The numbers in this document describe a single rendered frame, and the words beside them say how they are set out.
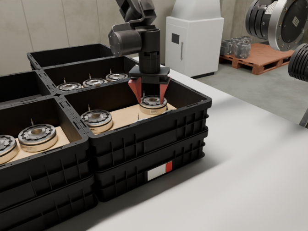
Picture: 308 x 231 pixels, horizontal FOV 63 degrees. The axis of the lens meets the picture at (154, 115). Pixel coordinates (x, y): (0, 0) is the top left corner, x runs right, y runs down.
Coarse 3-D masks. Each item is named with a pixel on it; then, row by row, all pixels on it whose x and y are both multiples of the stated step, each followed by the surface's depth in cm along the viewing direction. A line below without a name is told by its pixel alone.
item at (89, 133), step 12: (108, 84) 88; (180, 84) 88; (60, 96) 79; (204, 96) 79; (72, 108) 72; (180, 108) 72; (192, 108) 73; (204, 108) 76; (144, 120) 66; (156, 120) 67; (168, 120) 70; (108, 132) 61; (120, 132) 62; (132, 132) 64; (96, 144) 60
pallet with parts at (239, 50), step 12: (240, 36) 432; (228, 48) 400; (240, 48) 380; (252, 48) 440; (264, 48) 441; (240, 60) 385; (252, 60) 376; (264, 60) 376; (276, 60) 383; (288, 60) 420; (252, 72) 370; (264, 72) 374
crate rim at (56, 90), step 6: (90, 60) 112; (96, 60) 113; (102, 60) 114; (132, 60) 113; (54, 66) 105; (60, 66) 105; (66, 66) 107; (42, 72) 99; (48, 78) 93; (126, 78) 93; (54, 84) 88; (102, 84) 88; (54, 90) 83; (72, 90) 83
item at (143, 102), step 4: (144, 96) 95; (148, 96) 96; (152, 96) 95; (156, 96) 96; (144, 100) 92; (164, 100) 92; (144, 104) 89; (148, 104) 90; (152, 104) 89; (156, 104) 90; (164, 104) 90
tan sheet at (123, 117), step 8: (136, 104) 96; (168, 104) 96; (112, 112) 91; (120, 112) 91; (128, 112) 91; (136, 112) 91; (112, 120) 86; (120, 120) 86; (128, 120) 86; (136, 120) 86; (112, 128) 81
